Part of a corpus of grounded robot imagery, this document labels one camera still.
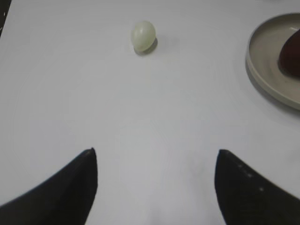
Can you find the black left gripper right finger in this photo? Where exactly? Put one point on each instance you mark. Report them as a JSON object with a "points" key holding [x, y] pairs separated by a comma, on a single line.
{"points": [[247, 198]]}

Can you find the beige ceramic plate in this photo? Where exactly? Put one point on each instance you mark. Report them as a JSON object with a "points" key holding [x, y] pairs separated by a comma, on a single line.
{"points": [[262, 58]]}

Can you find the pale green white onion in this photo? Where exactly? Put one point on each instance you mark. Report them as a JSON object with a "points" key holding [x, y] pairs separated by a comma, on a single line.
{"points": [[143, 36]]}

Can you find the red apple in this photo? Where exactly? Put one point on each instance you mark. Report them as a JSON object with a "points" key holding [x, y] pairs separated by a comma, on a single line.
{"points": [[289, 57]]}

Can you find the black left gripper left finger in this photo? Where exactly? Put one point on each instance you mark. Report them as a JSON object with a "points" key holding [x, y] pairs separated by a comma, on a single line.
{"points": [[66, 198]]}

